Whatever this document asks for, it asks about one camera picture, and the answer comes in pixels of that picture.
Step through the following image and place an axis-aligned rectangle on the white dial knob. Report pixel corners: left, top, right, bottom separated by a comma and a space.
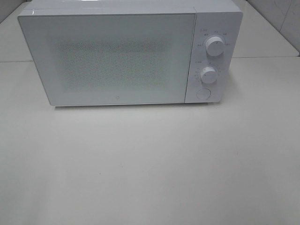
204, 35, 225, 57
200, 67, 218, 84

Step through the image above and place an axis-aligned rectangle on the round door release button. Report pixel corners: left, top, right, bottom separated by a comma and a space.
196, 89, 211, 101

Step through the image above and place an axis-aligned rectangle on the white microwave oven body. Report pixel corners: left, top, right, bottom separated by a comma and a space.
18, 0, 243, 104

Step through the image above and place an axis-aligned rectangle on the white microwave door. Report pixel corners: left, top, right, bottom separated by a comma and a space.
18, 14, 195, 106

